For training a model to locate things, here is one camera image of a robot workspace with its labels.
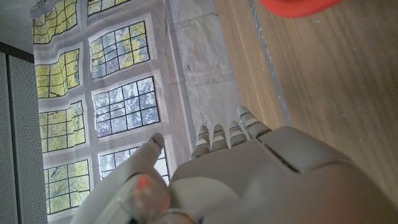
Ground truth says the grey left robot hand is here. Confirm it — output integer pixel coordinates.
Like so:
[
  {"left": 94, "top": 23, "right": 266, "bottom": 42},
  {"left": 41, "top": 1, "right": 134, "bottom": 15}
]
[{"left": 70, "top": 105, "right": 398, "bottom": 224}]

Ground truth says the red bowl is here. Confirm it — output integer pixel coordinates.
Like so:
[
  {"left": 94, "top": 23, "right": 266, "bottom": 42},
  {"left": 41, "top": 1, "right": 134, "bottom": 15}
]
[{"left": 259, "top": 0, "right": 343, "bottom": 18}]

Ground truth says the grey perforated panel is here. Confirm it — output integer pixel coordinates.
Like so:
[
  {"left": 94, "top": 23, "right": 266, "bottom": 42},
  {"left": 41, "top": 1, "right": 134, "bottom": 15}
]
[{"left": 0, "top": 42, "right": 48, "bottom": 224}]

